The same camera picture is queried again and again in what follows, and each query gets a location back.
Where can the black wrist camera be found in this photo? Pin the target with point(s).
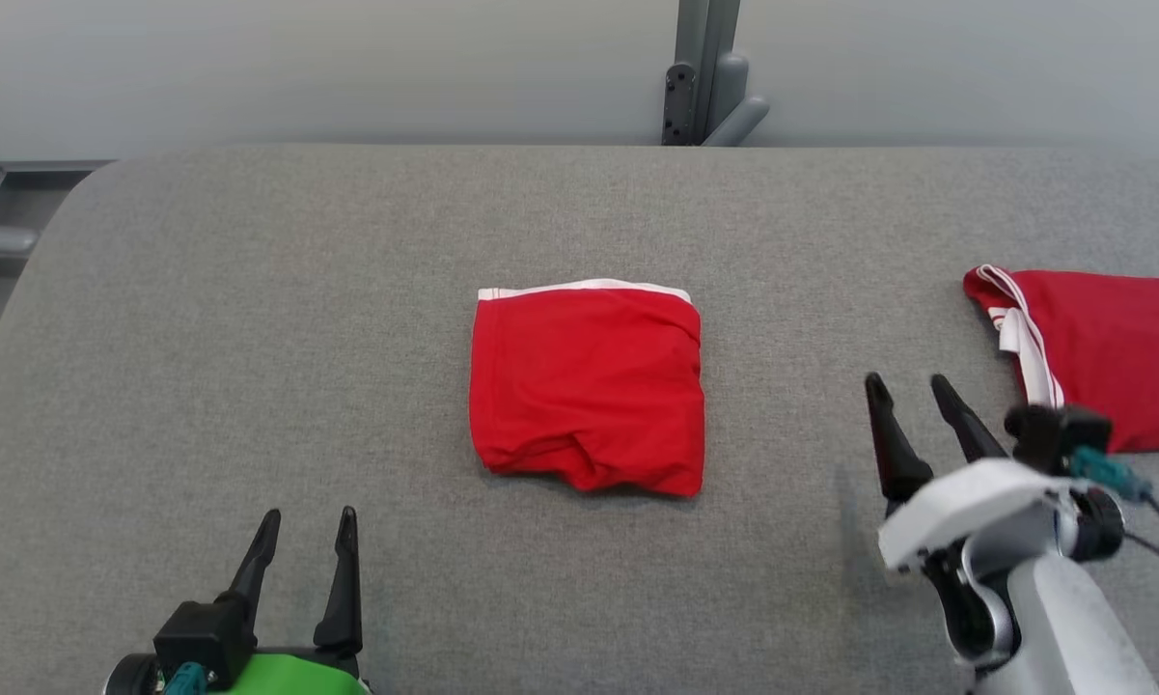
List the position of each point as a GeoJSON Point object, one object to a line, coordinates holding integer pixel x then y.
{"type": "Point", "coordinates": [203, 637]}
{"type": "Point", "coordinates": [1052, 434]}

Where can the red shorts white trim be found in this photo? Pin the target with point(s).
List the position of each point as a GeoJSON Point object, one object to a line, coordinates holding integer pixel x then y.
{"type": "Point", "coordinates": [589, 386]}

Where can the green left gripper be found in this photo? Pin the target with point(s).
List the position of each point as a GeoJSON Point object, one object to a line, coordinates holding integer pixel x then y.
{"type": "Point", "coordinates": [289, 678]}

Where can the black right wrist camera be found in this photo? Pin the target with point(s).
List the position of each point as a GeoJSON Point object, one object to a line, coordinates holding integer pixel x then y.
{"type": "Point", "coordinates": [1052, 434]}

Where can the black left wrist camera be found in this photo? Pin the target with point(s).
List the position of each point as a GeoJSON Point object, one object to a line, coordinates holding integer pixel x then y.
{"type": "Point", "coordinates": [203, 637]}

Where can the grey fabric sofa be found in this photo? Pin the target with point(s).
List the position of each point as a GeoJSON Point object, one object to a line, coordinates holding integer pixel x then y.
{"type": "Point", "coordinates": [251, 386]}

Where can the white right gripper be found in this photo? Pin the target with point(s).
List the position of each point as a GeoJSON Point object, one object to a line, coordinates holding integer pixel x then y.
{"type": "Point", "coordinates": [965, 502]}

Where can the red Bulls jersey white sleeves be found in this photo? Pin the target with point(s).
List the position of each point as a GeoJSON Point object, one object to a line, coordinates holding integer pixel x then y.
{"type": "Point", "coordinates": [1119, 357]}

